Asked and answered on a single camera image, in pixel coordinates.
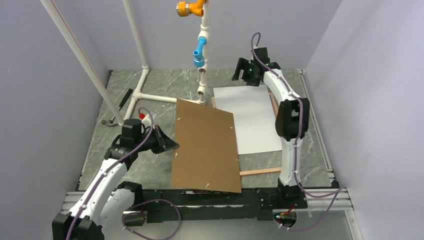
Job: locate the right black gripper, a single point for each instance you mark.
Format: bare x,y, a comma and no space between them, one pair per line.
244,64

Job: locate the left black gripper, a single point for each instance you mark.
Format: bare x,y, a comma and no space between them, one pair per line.
164,143

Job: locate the brown backing board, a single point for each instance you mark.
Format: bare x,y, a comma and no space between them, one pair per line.
207,156

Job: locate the photo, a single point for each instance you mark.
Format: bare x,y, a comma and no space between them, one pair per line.
254,117

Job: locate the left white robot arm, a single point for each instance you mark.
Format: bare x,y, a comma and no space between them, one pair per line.
107,197

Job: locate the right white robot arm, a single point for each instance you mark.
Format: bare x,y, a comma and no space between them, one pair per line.
292,119

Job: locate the blue nozzle fitting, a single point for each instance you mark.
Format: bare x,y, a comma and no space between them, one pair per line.
198,57

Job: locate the white PVC pipe stand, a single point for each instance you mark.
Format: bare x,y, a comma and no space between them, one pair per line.
137,94

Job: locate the orange nozzle fitting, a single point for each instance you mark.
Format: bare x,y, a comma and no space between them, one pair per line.
185,8

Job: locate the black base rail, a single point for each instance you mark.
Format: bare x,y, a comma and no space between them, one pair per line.
162,210

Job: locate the aluminium extrusion rail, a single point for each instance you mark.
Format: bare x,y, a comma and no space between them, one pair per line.
328,198

